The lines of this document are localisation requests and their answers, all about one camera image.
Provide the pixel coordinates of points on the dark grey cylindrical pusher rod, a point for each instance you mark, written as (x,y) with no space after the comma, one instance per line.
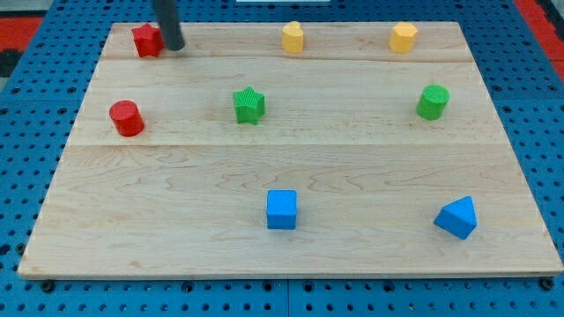
(167,16)

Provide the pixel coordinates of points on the blue triangular prism block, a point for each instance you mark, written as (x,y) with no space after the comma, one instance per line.
(459,218)

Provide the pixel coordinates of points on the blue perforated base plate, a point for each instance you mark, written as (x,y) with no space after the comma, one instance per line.
(41,99)

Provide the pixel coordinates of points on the blue cube block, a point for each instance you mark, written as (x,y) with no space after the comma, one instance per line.
(281,209)

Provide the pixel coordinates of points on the red star block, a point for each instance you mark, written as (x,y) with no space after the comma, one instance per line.
(148,40)

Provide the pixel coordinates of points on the light wooden board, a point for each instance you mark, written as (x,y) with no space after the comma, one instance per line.
(185,199)

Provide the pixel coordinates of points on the green star block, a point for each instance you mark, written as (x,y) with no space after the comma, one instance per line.
(249,105)

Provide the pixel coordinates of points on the green cylinder block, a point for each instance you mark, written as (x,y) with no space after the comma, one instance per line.
(432,102)

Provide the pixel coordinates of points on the red cylinder block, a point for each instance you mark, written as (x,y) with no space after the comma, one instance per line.
(126,118)

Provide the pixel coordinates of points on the yellow heart block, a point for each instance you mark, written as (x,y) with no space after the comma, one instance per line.
(292,37)

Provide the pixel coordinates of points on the yellow hexagon block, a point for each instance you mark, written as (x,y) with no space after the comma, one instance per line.
(403,37)

